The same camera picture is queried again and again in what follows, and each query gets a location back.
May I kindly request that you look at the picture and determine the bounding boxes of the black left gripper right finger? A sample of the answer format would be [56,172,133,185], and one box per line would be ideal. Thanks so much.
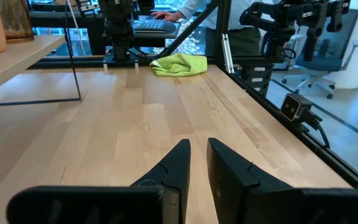
[206,138,358,224]

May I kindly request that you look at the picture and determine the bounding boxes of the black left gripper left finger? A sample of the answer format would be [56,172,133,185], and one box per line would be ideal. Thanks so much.
[6,139,191,224]

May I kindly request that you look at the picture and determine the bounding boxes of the tall amber plastic tumbler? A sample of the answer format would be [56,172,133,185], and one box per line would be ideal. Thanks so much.
[0,0,35,44]

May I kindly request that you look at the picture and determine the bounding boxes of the green microfibre cloth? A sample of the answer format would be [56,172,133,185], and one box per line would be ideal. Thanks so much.
[149,52,208,77]

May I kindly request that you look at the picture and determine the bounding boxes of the grey office chair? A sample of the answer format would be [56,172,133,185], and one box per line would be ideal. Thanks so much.
[283,8,358,100]

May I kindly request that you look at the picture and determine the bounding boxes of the person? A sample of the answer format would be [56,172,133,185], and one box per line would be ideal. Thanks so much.
[150,0,281,57]

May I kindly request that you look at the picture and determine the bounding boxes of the black keyboard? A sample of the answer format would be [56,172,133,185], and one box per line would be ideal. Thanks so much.
[131,19,178,34]

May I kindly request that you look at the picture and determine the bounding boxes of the black camera cable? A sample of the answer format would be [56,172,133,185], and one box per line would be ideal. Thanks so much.
[317,123,331,149]

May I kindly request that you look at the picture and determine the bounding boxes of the small black table camera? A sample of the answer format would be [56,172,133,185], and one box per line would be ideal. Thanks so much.
[280,93,323,131]

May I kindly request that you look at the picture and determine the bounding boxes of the silver aluminium bracket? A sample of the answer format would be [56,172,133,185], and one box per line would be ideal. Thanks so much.
[221,33,235,74]

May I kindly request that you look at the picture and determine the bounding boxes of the wooden shelf black wire legs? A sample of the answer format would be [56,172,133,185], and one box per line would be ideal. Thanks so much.
[0,0,82,108]

